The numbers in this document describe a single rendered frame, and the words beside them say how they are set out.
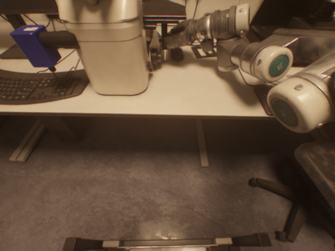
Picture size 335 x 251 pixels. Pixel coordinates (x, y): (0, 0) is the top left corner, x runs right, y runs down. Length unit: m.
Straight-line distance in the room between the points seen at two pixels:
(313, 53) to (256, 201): 0.99
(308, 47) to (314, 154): 0.60
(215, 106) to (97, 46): 0.38
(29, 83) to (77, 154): 0.81
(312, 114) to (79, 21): 0.50
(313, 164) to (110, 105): 0.89
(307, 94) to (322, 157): 0.71
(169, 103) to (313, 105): 0.36
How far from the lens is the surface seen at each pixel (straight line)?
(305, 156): 0.95
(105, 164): 1.30
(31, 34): 0.54
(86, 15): 0.48
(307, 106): 0.30
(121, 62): 0.48
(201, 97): 0.55
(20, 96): 0.72
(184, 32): 0.59
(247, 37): 0.84
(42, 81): 0.75
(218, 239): 0.72
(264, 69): 0.43
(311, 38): 0.47
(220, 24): 0.58
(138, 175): 1.19
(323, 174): 0.94
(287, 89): 0.31
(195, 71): 0.68
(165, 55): 0.72
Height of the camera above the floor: 1.10
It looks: 51 degrees down
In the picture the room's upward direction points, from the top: straight up
